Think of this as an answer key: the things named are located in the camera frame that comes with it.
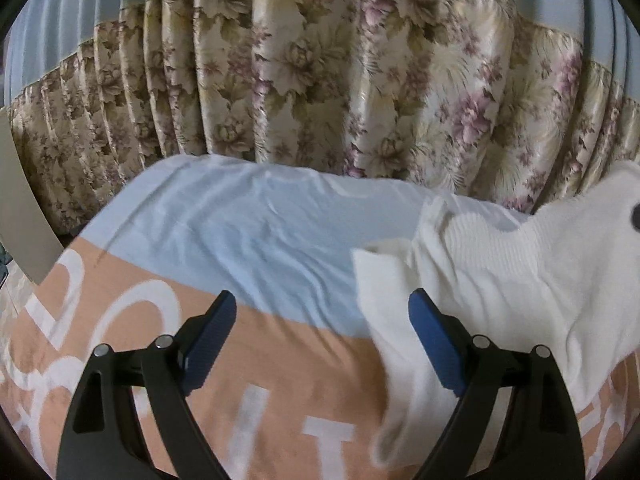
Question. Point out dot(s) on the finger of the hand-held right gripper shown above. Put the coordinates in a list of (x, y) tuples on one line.
[(635, 217)]

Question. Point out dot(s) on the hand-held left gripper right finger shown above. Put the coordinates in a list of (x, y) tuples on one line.
[(432, 342)]

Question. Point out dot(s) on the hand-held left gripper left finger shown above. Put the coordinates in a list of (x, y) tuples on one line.
[(210, 345)]

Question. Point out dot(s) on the white knit sweater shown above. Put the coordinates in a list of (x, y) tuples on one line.
[(510, 280)]

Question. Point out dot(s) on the orange white printed blanket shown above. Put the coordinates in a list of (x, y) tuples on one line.
[(225, 220)]

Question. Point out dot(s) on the white flat board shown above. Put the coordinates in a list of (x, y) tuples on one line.
[(22, 200)]

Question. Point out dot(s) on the blue floral curtain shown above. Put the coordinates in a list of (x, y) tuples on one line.
[(320, 70)]

